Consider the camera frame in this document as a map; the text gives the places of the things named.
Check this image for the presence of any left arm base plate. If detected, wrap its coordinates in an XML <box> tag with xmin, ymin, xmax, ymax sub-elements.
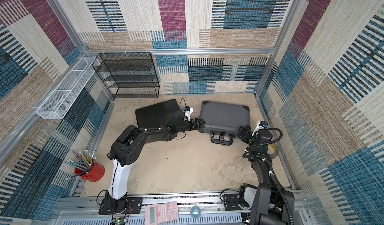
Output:
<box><xmin>98</xmin><ymin>196</ymin><xmax>143</xmax><ymax>215</ymax></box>

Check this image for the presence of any blue tape roll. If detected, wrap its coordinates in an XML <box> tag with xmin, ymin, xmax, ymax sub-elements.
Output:
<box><xmin>190</xmin><ymin>206</ymin><xmax>202</xmax><ymax>220</ymax></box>

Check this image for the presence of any black poker case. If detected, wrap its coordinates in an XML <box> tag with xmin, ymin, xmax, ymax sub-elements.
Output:
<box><xmin>135</xmin><ymin>99</ymin><xmax>180</xmax><ymax>129</ymax></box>

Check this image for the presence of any grey poker case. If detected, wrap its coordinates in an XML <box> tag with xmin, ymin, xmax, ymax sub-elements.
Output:
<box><xmin>198</xmin><ymin>101</ymin><xmax>251</xmax><ymax>146</ymax></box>

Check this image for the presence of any grey yellow tape roll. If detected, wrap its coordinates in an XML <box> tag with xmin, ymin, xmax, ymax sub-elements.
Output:
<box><xmin>268</xmin><ymin>144</ymin><xmax>280</xmax><ymax>159</ymax></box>

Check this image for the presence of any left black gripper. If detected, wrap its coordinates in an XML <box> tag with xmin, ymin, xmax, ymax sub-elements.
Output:
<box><xmin>177</xmin><ymin>120</ymin><xmax>207</xmax><ymax>135</ymax></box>

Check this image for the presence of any white wire mesh basket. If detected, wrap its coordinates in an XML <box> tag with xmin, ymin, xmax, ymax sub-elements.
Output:
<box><xmin>37</xmin><ymin>57</ymin><xmax>96</xmax><ymax>120</ymax></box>

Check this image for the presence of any red pencil cup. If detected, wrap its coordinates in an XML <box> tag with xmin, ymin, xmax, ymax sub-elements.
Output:
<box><xmin>64</xmin><ymin>150</ymin><xmax>105</xmax><ymax>183</ymax></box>

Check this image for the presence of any pink calculator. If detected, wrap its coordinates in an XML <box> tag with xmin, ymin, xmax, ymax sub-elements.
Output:
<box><xmin>145</xmin><ymin>202</ymin><xmax>179</xmax><ymax>225</ymax></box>

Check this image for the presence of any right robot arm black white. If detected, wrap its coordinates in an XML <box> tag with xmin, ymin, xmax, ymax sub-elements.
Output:
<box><xmin>237</xmin><ymin>124</ymin><xmax>295</xmax><ymax>225</ymax></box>

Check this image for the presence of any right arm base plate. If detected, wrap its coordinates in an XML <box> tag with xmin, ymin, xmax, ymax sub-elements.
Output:
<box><xmin>222</xmin><ymin>193</ymin><xmax>256</xmax><ymax>211</ymax></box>

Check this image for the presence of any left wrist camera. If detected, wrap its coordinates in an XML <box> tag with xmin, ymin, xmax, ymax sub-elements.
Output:
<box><xmin>182</xmin><ymin>106</ymin><xmax>193</xmax><ymax>121</ymax></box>

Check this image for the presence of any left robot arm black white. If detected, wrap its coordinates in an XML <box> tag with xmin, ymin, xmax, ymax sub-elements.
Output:
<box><xmin>104</xmin><ymin>111</ymin><xmax>205</xmax><ymax>211</ymax></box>

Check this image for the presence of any black wire mesh shelf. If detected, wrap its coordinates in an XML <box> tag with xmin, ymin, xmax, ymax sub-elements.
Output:
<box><xmin>92</xmin><ymin>52</ymin><xmax>160</xmax><ymax>99</ymax></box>

